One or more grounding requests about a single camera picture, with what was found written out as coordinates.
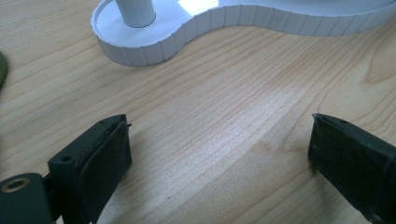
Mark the white key stand with bowl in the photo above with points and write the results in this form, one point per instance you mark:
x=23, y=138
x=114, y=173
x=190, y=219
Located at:
x=140, y=43

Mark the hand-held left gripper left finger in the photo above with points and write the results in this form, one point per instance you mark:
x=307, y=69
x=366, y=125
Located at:
x=93, y=161

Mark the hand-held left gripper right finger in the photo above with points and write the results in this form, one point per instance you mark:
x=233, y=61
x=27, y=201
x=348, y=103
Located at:
x=355, y=165

